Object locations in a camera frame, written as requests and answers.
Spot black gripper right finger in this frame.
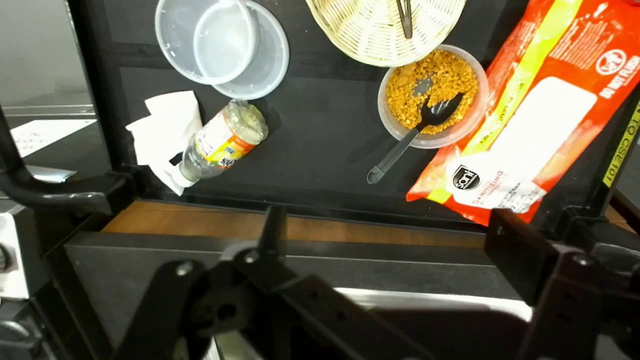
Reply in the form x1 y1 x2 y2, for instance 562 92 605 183
481 207 560 309

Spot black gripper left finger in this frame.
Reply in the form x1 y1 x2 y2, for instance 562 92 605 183
257 205 289 268

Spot juice bottle with orange label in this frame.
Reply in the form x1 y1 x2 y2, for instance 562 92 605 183
178 99 272 187

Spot orange snack bag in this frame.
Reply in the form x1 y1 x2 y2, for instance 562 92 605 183
403 0 640 229

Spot crumpled white napkin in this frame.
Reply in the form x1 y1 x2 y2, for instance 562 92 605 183
123 90 203 198

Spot black plastic fork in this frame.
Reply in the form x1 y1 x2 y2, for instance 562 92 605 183
363 90 467 189

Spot clear plastic lid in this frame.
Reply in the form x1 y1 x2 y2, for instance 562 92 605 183
192 0 291 104

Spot clear container of grains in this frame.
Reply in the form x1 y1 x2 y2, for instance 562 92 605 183
376 44 492 153

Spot clear plastic round container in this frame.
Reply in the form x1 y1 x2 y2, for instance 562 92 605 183
154 0 259 89

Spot woven wicker basket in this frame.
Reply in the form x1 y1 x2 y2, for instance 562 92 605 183
303 0 467 71

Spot black tongs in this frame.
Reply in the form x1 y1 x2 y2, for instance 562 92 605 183
393 0 416 40

